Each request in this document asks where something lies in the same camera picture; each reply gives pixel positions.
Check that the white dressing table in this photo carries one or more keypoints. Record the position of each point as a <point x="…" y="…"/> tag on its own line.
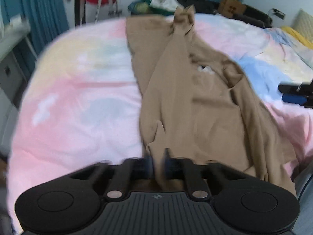
<point x="12" y="78"/>

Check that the black sofa chair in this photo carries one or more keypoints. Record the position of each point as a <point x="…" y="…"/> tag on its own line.
<point x="254" y="17"/>

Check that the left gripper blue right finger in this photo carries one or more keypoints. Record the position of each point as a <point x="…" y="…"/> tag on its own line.
<point x="189" y="173"/>

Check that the tan printed t-shirt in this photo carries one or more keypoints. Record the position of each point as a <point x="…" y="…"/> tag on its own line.
<point x="199" y="104"/>

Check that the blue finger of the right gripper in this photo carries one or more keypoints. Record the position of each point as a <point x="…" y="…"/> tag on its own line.
<point x="286" y="88"/>
<point x="295" y="99"/>

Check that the white garment on pile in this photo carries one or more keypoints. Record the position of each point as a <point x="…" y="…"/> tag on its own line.
<point x="167" y="5"/>

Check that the pastel tie-dye bed sheet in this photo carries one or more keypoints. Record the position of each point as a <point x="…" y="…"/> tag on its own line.
<point x="83" y="103"/>

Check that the green garment on pile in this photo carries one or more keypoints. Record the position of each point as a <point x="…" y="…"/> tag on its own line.
<point x="142" y="7"/>

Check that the left blue curtain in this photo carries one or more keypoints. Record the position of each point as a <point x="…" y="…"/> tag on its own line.
<point x="47" y="18"/>

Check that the black clothes pile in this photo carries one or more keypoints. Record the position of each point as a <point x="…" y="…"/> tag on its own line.
<point x="201" y="6"/>

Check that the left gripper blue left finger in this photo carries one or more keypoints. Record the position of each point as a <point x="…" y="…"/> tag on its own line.
<point x="124" y="176"/>

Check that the yellow pillow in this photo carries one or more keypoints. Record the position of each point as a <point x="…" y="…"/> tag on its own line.
<point x="301" y="29"/>

